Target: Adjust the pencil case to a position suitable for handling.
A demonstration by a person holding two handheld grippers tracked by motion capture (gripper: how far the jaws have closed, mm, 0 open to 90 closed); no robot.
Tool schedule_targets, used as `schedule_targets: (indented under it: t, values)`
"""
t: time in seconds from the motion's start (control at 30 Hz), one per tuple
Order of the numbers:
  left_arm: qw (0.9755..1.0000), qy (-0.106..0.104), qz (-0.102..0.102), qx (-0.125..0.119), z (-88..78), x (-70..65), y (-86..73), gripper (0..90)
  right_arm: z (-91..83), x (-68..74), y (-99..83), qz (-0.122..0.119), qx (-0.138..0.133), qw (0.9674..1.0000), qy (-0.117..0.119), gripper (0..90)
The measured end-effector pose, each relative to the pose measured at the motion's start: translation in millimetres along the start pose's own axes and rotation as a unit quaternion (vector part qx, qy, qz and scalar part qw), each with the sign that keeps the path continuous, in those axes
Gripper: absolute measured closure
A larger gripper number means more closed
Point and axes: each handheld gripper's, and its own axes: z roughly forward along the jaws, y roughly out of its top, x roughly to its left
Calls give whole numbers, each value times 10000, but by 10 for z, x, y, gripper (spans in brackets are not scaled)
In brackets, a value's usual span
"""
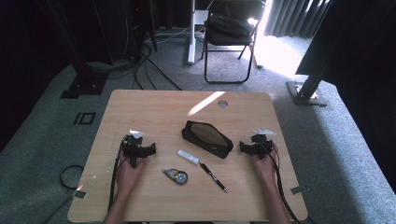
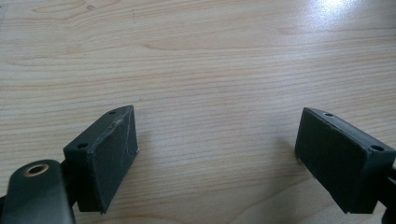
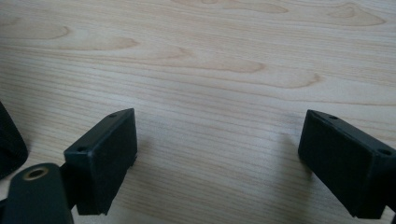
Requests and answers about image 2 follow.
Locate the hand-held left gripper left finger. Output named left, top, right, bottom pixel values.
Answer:
left=63, top=105, right=140, bottom=216

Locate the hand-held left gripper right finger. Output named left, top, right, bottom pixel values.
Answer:
left=294, top=106, right=396, bottom=215

